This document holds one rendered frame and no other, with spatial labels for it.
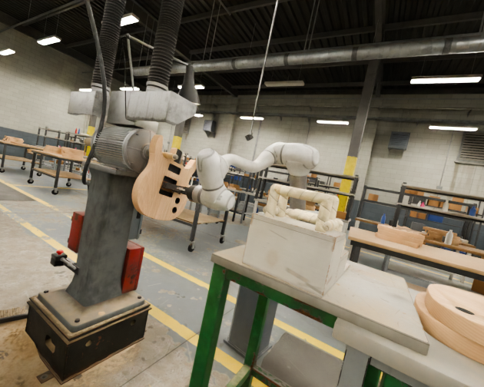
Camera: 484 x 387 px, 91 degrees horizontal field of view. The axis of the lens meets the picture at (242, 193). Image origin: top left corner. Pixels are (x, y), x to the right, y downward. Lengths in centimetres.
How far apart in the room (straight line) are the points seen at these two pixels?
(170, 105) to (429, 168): 1152
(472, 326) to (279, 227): 50
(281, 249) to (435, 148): 1171
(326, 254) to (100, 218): 127
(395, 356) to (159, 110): 118
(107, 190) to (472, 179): 1200
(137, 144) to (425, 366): 138
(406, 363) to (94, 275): 150
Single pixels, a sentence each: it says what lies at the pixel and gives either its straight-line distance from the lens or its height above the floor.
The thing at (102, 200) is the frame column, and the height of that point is 93.
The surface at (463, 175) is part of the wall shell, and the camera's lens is 1230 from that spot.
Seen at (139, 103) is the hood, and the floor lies 147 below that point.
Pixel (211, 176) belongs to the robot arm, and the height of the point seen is 119.
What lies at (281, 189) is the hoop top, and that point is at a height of 120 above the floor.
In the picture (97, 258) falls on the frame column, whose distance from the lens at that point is 166.
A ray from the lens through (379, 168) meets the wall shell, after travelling 1202.
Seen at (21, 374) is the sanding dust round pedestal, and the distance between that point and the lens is 189.
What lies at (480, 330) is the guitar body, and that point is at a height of 98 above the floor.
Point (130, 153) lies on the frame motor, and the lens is 141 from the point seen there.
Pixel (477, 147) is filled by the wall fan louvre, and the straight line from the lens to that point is 1247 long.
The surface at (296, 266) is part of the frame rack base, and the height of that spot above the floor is 99.
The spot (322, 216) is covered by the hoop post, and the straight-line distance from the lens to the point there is 71.
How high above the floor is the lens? 120
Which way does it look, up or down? 3 degrees down
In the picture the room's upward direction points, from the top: 12 degrees clockwise
